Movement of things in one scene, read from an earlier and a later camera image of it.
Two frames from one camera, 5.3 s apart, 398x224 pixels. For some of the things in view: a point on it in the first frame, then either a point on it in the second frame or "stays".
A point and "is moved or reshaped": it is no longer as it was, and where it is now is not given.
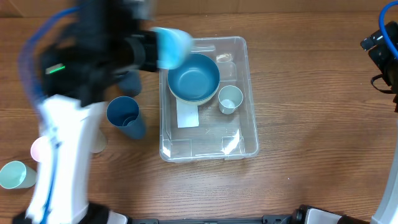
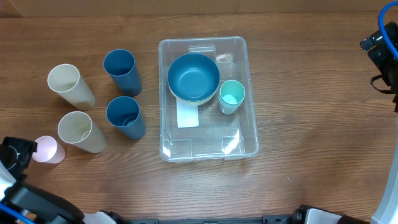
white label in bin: (187, 114) stays
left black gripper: (150, 39) -> (24, 147)
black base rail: (263, 219) stays
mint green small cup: (15, 175) is moved or reshaped
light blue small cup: (175, 47) -> (227, 105)
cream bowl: (193, 102) stays
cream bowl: (194, 102) stays
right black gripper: (379, 46) stays
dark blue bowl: (198, 79) stays
